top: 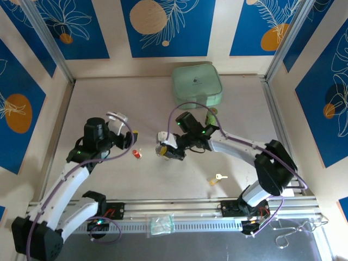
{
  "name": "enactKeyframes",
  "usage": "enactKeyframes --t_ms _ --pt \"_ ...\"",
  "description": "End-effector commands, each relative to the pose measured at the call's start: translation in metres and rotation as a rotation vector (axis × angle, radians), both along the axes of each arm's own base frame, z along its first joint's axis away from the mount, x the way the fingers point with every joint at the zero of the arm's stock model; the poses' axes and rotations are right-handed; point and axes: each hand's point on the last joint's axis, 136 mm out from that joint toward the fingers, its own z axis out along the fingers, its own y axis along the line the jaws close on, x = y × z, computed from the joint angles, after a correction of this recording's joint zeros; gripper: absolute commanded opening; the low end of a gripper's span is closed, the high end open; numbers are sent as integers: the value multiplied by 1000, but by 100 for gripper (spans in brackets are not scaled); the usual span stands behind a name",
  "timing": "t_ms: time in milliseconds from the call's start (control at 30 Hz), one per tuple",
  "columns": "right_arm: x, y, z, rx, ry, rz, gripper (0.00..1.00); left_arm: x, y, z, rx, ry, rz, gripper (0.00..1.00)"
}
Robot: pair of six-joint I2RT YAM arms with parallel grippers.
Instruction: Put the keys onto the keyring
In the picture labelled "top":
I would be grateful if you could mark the key with red tag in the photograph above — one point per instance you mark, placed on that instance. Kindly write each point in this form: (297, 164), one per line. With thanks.
(137, 154)

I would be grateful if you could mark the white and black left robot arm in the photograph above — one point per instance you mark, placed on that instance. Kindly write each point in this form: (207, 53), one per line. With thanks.
(73, 176)

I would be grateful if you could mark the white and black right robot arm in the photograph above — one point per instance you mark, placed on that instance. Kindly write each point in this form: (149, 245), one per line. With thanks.
(233, 146)

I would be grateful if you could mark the green cylindrical can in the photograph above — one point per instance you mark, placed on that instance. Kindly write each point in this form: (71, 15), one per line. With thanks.
(210, 117)

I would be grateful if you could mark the mint green zip case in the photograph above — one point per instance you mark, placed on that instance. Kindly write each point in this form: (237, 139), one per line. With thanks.
(197, 81)

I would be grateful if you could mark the clear plastic zip bag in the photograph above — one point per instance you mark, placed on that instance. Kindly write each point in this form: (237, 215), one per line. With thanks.
(160, 225)

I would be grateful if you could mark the aluminium table side rail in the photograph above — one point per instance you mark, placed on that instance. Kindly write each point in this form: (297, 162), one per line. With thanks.
(274, 114)
(63, 114)

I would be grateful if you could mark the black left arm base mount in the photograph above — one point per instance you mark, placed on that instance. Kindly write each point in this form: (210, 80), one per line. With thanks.
(117, 210)

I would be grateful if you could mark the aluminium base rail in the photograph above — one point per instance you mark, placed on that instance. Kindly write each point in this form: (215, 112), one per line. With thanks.
(190, 225)

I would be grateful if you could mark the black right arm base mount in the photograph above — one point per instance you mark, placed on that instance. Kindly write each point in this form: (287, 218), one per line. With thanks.
(231, 209)

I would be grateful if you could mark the aluminium frame post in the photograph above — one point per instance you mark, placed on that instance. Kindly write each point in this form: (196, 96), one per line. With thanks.
(288, 38)
(49, 43)

